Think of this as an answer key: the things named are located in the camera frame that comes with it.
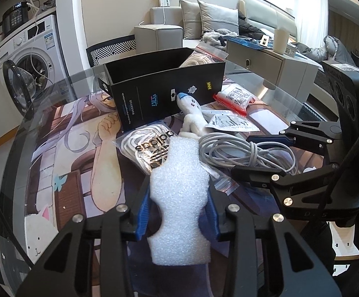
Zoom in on grey cable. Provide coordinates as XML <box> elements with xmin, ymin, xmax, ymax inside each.
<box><xmin>197</xmin><ymin>131</ymin><xmax>298</xmax><ymax>177</ymax></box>

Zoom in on white foam piece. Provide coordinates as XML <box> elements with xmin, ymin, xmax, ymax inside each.
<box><xmin>148</xmin><ymin>136</ymin><xmax>210</xmax><ymax>266</ymax></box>

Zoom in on clear printed plastic bag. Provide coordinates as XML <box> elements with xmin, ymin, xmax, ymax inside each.
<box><xmin>206</xmin><ymin>115</ymin><xmax>259</xmax><ymax>133</ymax></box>

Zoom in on red white snack packet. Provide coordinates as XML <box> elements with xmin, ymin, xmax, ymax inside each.
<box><xmin>213</xmin><ymin>83</ymin><xmax>257</xmax><ymax>116</ymax></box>

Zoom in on bagged adidas striped socks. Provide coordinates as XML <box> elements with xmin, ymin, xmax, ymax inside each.
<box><xmin>114</xmin><ymin>121</ymin><xmax>177</xmax><ymax>175</ymax></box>

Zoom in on white blue plush toy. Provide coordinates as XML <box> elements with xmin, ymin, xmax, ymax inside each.
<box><xmin>177</xmin><ymin>93</ymin><xmax>213</xmax><ymax>140</ymax></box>

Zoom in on bagged white cable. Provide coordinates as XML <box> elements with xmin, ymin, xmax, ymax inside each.
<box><xmin>179</xmin><ymin>41</ymin><xmax>230</xmax><ymax>69</ymax></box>

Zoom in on beige drawer cabinet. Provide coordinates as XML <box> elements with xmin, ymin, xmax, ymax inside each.
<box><xmin>226</xmin><ymin>40</ymin><xmax>319</xmax><ymax>103</ymax></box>

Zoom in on blue tray on cabinet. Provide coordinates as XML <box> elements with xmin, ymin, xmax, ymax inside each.
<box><xmin>228</xmin><ymin>35</ymin><xmax>306</xmax><ymax>58</ymax></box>

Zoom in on white cylinder candle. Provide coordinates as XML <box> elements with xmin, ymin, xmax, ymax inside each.
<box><xmin>273</xmin><ymin>28</ymin><xmax>290</xmax><ymax>54</ymax></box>

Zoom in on grey puffer jacket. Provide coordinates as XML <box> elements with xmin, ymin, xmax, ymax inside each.
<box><xmin>294</xmin><ymin>36</ymin><xmax>356</xmax><ymax>66</ymax></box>

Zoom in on black jacket on sofa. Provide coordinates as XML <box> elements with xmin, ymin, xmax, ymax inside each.
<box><xmin>238</xmin><ymin>10</ymin><xmax>264</xmax><ymax>40</ymax></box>

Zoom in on beige sofa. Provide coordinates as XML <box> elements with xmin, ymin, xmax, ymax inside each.
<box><xmin>133</xmin><ymin>0</ymin><xmax>298</xmax><ymax>53</ymax></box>

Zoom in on grey furry cloth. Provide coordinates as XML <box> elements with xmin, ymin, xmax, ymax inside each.
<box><xmin>201</xmin><ymin>28</ymin><xmax>238</xmax><ymax>50</ymax></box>

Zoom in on black cardboard box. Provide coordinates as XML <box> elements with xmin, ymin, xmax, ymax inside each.
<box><xmin>101</xmin><ymin>48</ymin><xmax>225</xmax><ymax>132</ymax></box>

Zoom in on grey cushion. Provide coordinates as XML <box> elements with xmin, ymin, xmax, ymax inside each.
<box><xmin>197</xmin><ymin>0</ymin><xmax>239</xmax><ymax>34</ymax></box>

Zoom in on beige cushion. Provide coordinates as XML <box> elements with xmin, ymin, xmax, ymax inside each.
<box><xmin>179</xmin><ymin>0</ymin><xmax>202</xmax><ymax>40</ymax></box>

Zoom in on black patterned chair back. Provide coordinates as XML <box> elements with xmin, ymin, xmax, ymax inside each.
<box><xmin>86</xmin><ymin>34</ymin><xmax>136</xmax><ymax>67</ymax></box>

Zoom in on white washing machine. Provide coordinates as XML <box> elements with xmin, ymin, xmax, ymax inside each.
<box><xmin>0</xmin><ymin>14</ymin><xmax>67</xmax><ymax>116</ymax></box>

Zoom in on black pressure cooker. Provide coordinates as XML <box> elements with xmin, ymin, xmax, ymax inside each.
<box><xmin>0</xmin><ymin>1</ymin><xmax>30</xmax><ymax>37</ymax></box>

